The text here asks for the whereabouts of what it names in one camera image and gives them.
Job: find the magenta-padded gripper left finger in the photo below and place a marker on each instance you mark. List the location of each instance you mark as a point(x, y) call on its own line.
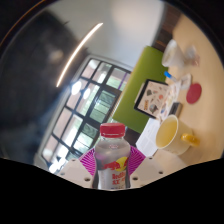
point(75, 171)

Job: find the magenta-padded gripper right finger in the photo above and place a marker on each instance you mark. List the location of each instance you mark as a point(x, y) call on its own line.
point(148, 170)

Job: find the red-capped clear drink bottle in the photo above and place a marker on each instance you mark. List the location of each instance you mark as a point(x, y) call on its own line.
point(111, 150)

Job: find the white printed paper sheet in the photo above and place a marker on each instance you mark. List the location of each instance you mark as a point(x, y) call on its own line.
point(148, 138)

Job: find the yellow mug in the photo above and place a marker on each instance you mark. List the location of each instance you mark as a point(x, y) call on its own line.
point(170, 135)

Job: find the large black-framed window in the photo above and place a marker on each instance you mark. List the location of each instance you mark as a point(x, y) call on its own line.
point(83, 113)

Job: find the small dark flat case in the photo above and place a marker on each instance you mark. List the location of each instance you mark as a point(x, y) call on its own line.
point(175, 109)

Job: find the green upholstered bench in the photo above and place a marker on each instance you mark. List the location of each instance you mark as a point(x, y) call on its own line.
point(133, 96)

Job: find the colourful printed leaflet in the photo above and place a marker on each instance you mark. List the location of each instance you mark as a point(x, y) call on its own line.
point(172, 95)

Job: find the group of pendant lamps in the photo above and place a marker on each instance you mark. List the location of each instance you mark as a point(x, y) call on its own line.
point(76, 87)

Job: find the flat round red coaster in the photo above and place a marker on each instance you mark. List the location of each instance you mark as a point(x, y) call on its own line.
point(194, 93)

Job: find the small blue-capped bottle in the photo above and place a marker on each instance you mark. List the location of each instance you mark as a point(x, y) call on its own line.
point(170, 76)

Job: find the long linear ceiling light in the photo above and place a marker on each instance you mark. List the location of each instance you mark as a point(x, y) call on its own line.
point(78, 55)

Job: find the white bowl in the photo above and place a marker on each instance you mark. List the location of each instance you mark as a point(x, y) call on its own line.
point(171, 55)

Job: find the small white packet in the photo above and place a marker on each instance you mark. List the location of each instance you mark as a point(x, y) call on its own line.
point(192, 55)

